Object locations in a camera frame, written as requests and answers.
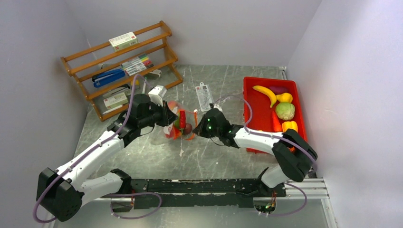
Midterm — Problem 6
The orange carrot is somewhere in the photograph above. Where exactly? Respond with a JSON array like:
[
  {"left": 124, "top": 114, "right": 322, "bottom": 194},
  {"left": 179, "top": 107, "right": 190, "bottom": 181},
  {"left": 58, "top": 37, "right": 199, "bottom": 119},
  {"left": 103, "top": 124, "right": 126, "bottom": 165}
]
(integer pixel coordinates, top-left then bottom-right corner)
[{"left": 271, "top": 111, "right": 283, "bottom": 132}]

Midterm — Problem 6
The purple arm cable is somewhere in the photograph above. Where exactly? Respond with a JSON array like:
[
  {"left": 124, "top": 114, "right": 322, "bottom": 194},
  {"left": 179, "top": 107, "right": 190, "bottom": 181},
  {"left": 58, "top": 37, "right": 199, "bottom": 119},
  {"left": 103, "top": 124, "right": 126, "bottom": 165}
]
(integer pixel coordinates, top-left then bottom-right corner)
[
  {"left": 32, "top": 74, "right": 163, "bottom": 224},
  {"left": 214, "top": 94, "right": 318, "bottom": 218}
]

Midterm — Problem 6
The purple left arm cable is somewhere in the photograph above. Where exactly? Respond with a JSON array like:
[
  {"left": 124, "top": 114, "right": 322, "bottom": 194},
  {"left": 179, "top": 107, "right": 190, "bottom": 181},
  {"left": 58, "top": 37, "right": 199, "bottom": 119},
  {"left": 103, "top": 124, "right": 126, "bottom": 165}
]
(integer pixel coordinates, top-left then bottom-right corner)
[{"left": 32, "top": 74, "right": 163, "bottom": 224}]

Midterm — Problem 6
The black white stapler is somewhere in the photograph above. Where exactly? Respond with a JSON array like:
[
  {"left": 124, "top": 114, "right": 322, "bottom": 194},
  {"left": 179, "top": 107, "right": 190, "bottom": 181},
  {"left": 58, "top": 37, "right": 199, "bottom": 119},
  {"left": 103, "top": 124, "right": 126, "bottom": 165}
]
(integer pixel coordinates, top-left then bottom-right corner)
[{"left": 102, "top": 84, "right": 131, "bottom": 98}]

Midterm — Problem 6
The yellow squash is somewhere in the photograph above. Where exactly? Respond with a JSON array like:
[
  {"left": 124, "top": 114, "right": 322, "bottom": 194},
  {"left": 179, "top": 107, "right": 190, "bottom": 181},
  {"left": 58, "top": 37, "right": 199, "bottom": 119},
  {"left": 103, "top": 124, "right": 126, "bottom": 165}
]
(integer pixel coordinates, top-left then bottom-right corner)
[{"left": 276, "top": 93, "right": 293, "bottom": 103}]

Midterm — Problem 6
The purple eggplant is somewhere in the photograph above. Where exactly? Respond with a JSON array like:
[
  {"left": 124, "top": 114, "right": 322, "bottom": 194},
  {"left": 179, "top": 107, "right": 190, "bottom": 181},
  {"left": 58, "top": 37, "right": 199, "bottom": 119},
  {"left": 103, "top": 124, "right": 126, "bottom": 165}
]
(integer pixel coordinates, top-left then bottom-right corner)
[{"left": 269, "top": 86, "right": 288, "bottom": 95}]

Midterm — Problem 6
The yellow bell pepper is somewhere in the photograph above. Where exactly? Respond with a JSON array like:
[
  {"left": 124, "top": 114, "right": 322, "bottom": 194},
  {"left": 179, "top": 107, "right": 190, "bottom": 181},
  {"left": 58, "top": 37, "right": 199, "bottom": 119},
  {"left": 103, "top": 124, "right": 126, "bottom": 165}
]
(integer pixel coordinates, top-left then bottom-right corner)
[{"left": 281, "top": 121, "right": 298, "bottom": 132}]

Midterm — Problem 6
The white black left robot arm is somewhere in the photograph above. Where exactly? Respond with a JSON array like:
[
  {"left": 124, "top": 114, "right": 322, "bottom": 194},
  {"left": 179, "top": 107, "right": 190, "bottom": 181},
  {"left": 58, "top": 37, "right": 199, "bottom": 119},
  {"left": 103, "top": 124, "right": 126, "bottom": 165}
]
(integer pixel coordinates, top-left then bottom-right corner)
[{"left": 33, "top": 94, "right": 177, "bottom": 223}]

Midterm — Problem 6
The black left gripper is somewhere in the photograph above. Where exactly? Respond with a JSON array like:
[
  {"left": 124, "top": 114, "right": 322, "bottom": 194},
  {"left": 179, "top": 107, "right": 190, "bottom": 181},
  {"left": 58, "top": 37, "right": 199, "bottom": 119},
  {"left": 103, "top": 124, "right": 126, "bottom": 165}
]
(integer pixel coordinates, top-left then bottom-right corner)
[{"left": 139, "top": 99, "right": 178, "bottom": 129}]

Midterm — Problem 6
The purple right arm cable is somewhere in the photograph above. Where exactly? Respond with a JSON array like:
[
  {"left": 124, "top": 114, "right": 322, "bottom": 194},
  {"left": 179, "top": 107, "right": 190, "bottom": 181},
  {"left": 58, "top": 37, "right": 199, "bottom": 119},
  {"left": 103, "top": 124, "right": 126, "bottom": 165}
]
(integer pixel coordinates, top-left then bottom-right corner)
[{"left": 214, "top": 94, "right": 318, "bottom": 218}]

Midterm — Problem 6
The red chili pepper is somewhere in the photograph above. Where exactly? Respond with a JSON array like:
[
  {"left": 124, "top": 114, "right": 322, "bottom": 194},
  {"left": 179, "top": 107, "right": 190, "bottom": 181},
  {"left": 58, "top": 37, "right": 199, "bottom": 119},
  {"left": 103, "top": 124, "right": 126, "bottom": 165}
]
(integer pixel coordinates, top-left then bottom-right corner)
[{"left": 179, "top": 110, "right": 186, "bottom": 130}]

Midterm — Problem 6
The ruler set clear package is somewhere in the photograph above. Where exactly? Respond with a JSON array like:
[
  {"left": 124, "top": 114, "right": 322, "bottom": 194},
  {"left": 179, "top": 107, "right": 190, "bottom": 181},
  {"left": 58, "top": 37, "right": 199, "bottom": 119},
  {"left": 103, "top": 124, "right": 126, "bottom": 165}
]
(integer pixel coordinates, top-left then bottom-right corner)
[{"left": 195, "top": 82, "right": 214, "bottom": 112}]

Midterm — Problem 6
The yellow banana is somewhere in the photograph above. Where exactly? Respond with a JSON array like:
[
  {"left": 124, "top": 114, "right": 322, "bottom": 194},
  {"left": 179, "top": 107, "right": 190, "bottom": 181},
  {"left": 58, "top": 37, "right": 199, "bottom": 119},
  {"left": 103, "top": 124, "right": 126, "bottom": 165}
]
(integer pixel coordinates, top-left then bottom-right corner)
[{"left": 252, "top": 85, "right": 277, "bottom": 108}]

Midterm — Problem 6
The red apple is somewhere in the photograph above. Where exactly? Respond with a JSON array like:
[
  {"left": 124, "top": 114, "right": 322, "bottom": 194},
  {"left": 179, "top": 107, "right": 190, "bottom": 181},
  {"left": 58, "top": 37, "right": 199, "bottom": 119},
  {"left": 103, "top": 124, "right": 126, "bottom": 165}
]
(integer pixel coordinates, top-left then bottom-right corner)
[{"left": 165, "top": 127, "right": 182, "bottom": 140}]

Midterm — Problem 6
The white box on top shelf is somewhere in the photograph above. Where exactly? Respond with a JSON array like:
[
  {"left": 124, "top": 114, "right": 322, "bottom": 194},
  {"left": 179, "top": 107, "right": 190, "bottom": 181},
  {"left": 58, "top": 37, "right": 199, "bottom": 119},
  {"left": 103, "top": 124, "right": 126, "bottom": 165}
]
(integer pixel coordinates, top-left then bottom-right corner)
[{"left": 108, "top": 32, "right": 138, "bottom": 52}]

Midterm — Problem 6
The red plastic bin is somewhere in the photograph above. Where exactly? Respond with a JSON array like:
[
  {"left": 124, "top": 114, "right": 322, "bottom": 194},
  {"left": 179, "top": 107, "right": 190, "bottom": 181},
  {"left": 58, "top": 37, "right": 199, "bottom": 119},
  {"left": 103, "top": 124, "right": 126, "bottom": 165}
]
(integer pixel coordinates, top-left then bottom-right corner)
[{"left": 243, "top": 76, "right": 308, "bottom": 141}]

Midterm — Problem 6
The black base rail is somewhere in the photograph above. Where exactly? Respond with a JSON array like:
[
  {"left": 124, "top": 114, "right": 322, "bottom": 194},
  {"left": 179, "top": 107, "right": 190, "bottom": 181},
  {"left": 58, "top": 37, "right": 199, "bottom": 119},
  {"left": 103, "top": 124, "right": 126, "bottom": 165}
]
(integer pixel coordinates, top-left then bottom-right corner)
[{"left": 117, "top": 179, "right": 286, "bottom": 209}]

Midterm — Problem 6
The green white staples box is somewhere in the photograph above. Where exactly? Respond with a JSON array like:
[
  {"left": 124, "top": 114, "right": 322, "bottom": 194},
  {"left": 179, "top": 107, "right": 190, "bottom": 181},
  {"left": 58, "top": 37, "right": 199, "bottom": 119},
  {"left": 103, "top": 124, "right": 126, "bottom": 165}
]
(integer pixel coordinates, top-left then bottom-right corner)
[{"left": 103, "top": 92, "right": 128, "bottom": 110}]

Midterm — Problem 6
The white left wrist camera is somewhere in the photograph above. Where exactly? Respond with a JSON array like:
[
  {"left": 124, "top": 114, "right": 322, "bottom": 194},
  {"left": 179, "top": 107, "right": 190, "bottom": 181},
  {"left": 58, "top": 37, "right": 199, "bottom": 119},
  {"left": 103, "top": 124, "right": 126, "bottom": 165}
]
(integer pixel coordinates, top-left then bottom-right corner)
[{"left": 148, "top": 85, "right": 167, "bottom": 106}]

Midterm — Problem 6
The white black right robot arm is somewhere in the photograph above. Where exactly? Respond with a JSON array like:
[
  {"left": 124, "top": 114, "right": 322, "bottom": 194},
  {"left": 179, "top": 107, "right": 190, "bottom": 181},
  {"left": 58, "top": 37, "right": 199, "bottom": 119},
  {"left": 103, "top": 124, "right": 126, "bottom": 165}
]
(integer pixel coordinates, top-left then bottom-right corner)
[{"left": 193, "top": 108, "right": 317, "bottom": 197}]

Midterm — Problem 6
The clear zip bag orange zipper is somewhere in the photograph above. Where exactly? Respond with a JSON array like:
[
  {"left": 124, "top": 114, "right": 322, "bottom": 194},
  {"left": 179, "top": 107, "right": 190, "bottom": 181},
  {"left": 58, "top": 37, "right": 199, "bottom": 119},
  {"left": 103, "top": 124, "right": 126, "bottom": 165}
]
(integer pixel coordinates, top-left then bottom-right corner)
[{"left": 163, "top": 100, "right": 198, "bottom": 141}]

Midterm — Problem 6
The orange peach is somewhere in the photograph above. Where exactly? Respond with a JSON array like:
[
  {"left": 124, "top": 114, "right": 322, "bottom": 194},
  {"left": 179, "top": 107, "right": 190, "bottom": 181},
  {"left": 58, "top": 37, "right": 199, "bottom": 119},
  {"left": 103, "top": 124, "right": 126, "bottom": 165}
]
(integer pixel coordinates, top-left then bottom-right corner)
[{"left": 168, "top": 100, "right": 179, "bottom": 113}]

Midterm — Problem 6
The dark purple passion fruit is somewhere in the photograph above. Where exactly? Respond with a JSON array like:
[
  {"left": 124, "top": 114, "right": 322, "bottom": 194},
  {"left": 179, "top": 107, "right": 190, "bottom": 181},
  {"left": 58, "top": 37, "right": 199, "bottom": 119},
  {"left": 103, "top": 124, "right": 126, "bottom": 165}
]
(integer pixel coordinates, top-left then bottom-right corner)
[{"left": 183, "top": 123, "right": 193, "bottom": 135}]

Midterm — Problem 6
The green cabbage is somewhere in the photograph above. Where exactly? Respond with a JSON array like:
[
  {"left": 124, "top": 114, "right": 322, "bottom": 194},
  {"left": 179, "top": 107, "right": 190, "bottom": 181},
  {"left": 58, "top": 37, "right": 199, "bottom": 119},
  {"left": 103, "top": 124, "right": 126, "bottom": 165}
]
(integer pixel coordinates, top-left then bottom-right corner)
[
  {"left": 173, "top": 118, "right": 180, "bottom": 130},
  {"left": 275, "top": 102, "right": 296, "bottom": 121}
]

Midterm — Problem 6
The blue hole punch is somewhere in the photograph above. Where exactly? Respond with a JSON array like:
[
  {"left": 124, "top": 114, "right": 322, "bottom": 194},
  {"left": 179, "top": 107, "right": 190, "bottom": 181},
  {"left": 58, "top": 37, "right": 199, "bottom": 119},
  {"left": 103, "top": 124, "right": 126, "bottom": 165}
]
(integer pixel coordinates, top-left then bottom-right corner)
[{"left": 92, "top": 69, "right": 125, "bottom": 88}]

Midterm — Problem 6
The marker pen set pack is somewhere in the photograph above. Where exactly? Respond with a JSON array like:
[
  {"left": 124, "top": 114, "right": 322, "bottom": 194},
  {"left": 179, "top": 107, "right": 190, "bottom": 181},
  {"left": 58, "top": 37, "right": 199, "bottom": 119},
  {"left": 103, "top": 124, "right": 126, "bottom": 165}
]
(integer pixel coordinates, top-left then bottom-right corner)
[{"left": 121, "top": 54, "right": 154, "bottom": 76}]

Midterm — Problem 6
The wooden three-tier shelf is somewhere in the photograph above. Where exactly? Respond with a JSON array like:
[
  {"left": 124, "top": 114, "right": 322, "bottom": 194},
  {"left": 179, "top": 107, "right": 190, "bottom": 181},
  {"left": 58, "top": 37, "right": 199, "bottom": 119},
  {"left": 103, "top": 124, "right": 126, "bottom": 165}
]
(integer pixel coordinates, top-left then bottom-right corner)
[{"left": 60, "top": 20, "right": 184, "bottom": 122}]

